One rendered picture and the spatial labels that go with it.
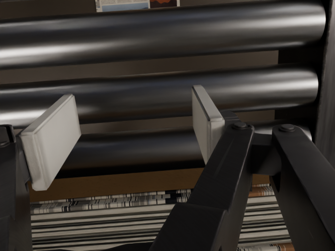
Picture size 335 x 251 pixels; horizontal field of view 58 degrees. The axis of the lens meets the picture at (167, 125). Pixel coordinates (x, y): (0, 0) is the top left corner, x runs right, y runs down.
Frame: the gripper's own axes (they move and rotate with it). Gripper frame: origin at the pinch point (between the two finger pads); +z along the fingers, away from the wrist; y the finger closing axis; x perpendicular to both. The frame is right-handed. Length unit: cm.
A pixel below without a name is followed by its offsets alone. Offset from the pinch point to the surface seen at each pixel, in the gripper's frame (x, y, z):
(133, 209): -10.6, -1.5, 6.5
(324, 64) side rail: 0.2, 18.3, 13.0
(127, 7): 9, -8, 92
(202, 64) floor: -12, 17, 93
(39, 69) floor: -10, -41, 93
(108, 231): -10.8, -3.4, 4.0
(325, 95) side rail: -3.0, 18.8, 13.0
